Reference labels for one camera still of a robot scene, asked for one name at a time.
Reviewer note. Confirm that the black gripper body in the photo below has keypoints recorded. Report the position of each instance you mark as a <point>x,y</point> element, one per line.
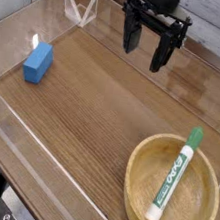
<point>161,16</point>

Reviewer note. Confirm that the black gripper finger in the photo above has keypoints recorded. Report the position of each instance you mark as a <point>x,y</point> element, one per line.
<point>132,30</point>
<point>163,52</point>

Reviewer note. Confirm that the green white Expo marker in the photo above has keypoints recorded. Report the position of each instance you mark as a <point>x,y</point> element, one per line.
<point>173,177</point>

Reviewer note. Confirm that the brown wooden bowl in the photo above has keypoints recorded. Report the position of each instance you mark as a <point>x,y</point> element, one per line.
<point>197,194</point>

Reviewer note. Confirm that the blue foam block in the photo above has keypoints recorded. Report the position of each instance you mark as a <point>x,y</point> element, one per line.
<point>36,65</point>

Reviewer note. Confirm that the clear acrylic corner bracket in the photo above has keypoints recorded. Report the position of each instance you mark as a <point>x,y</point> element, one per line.
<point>79,14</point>

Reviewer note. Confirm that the clear acrylic front wall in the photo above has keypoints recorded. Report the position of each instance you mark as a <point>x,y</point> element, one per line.
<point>47,188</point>

